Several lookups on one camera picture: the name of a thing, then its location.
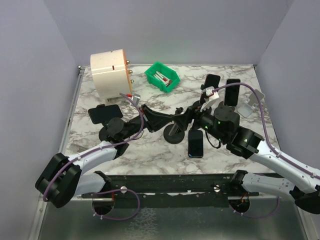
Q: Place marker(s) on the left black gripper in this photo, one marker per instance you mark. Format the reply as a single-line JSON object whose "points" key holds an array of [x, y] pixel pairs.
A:
{"points": [[155, 120]]}

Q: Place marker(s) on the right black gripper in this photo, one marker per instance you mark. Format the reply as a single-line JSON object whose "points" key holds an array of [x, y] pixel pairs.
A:
{"points": [[183, 119]]}

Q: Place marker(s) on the black tripod phone stand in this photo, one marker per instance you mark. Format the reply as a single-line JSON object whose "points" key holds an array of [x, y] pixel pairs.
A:
{"points": [[175, 139]]}

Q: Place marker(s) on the black phone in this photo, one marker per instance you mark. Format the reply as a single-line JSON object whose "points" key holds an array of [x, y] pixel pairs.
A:
{"points": [[195, 144]]}

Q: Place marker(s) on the silver phone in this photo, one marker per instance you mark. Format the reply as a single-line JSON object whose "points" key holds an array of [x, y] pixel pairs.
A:
{"points": [[173, 129]]}

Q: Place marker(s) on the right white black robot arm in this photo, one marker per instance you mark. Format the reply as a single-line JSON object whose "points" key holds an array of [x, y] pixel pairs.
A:
{"points": [[297, 181]]}

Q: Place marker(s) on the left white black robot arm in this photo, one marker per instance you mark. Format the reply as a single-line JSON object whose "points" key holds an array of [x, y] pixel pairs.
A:
{"points": [[65, 177]]}

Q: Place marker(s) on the purple phone on round stand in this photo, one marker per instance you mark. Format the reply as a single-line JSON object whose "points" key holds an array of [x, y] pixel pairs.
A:
{"points": [[211, 80]]}

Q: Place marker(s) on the phone on left stand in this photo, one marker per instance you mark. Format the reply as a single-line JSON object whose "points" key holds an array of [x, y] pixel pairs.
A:
{"points": [[104, 113]]}

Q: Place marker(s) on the left black phone stand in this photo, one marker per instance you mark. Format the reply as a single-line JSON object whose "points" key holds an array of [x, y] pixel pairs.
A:
{"points": [[105, 134]]}

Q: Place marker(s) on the dark phone on brown stand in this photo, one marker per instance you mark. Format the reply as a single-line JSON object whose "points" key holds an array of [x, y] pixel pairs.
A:
{"points": [[231, 96]]}

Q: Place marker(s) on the white markers in bin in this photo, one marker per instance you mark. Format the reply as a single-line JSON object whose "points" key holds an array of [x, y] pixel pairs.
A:
{"points": [[166, 81]]}

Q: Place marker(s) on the green plastic bin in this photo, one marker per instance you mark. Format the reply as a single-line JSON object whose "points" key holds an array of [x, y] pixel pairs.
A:
{"points": [[168, 72]]}

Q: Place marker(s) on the cream cylindrical drum device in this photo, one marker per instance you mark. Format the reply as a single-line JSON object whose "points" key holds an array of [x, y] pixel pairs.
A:
{"points": [[110, 74]]}

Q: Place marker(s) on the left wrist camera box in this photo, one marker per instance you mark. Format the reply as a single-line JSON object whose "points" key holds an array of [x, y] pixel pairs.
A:
{"points": [[135, 98]]}

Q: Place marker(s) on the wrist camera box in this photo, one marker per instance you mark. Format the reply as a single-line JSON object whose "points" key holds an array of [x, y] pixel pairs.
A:
{"points": [[135, 98], [213, 97]]}

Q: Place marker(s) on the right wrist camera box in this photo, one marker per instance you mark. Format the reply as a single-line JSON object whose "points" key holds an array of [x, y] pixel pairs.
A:
{"points": [[213, 97]]}

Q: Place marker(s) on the black front mounting rail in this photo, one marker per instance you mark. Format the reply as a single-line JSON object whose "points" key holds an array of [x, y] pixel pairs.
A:
{"points": [[168, 191]]}

